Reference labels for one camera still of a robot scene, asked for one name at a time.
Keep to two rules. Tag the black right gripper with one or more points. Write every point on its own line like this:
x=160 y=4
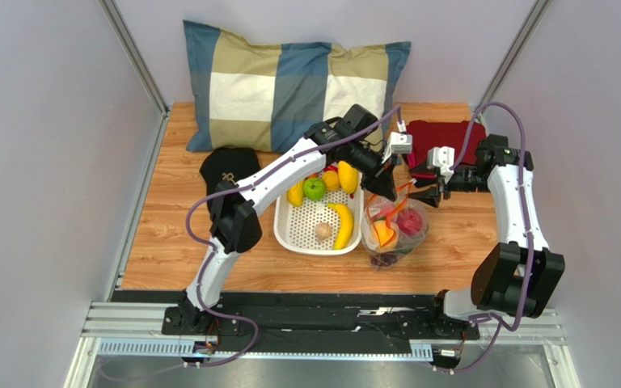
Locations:
x=442 y=183

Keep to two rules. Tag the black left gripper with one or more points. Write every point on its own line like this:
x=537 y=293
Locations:
x=381 y=181

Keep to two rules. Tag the red apple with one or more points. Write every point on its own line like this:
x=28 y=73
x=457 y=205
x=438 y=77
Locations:
x=410 y=222

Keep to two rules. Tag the clear zip top bag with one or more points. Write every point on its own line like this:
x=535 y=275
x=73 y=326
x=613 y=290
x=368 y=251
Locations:
x=378 y=208

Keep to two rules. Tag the orange yellow peach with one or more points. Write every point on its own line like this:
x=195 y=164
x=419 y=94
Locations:
x=385 y=235

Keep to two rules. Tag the dark red grape bunch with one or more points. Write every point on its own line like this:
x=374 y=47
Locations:
x=384 y=260

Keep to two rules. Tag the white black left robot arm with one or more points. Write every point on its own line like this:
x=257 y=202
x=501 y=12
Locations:
x=235 y=208

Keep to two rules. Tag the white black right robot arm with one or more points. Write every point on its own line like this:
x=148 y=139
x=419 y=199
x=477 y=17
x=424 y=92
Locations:
x=519 y=275

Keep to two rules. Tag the yellow mango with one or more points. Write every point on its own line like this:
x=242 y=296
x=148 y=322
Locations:
x=348 y=177

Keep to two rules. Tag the small orange fruit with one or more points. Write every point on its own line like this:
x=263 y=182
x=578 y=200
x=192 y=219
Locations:
x=331 y=181

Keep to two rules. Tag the red folded cloth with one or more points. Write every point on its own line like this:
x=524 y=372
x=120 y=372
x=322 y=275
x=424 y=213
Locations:
x=426 y=135

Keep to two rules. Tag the yellow banana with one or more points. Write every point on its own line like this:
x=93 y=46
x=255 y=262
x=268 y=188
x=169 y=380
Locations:
x=345 y=230

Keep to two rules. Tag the white perforated plastic basket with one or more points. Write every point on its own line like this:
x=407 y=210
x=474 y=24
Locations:
x=294 y=227

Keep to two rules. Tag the green apple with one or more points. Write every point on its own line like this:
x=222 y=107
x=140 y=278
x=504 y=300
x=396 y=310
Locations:
x=314 y=188

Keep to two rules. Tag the beige garlic bulb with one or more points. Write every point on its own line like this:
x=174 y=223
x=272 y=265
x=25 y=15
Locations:
x=323 y=231

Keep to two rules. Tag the yellow corn cob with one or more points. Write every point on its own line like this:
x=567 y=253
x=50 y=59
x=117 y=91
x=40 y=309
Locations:
x=295 y=195

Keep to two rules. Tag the black embroidered cap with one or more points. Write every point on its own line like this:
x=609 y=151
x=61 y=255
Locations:
x=228 y=164

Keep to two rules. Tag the blue beige checked pillow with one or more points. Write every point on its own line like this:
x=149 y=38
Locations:
x=265 y=96

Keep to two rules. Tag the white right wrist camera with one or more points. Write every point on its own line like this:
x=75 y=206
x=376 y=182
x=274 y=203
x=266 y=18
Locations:
x=440 y=161

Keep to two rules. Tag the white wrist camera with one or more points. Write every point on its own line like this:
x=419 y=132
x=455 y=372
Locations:
x=398 y=142
x=440 y=161

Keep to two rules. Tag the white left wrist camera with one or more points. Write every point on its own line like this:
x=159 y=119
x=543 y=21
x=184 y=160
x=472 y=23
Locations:
x=398 y=142

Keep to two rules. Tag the aluminium front rail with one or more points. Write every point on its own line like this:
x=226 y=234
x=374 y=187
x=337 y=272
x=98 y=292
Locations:
x=134 y=329

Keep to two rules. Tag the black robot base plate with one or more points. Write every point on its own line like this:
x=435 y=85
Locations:
x=328 y=312

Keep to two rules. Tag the right aluminium frame post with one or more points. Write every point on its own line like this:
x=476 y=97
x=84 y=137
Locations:
x=531 y=22

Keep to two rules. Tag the aluminium frame post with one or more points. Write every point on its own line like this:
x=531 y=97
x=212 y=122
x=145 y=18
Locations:
x=531 y=22
x=121 y=28

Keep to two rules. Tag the left aluminium frame post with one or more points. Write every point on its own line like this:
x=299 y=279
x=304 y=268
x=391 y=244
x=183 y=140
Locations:
x=121 y=28

